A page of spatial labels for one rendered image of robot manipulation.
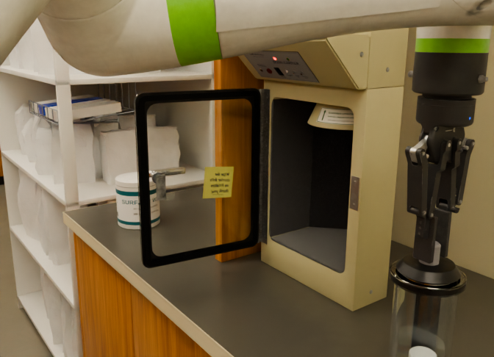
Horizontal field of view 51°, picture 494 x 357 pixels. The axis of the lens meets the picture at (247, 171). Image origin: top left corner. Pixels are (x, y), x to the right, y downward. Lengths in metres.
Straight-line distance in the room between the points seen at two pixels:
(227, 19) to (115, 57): 0.12
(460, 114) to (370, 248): 0.48
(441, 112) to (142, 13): 0.41
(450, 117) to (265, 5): 0.32
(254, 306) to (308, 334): 0.15
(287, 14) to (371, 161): 0.58
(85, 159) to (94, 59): 1.66
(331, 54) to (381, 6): 0.41
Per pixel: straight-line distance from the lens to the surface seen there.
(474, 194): 1.42
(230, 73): 1.26
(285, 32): 0.54
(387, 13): 0.56
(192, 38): 0.53
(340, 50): 0.96
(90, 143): 2.18
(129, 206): 1.58
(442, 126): 0.74
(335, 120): 1.12
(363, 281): 1.15
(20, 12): 0.40
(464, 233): 1.46
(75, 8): 0.50
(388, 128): 1.08
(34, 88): 3.00
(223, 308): 1.15
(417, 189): 0.74
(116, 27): 0.52
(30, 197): 2.80
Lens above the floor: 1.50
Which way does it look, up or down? 14 degrees down
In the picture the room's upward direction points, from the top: straight up
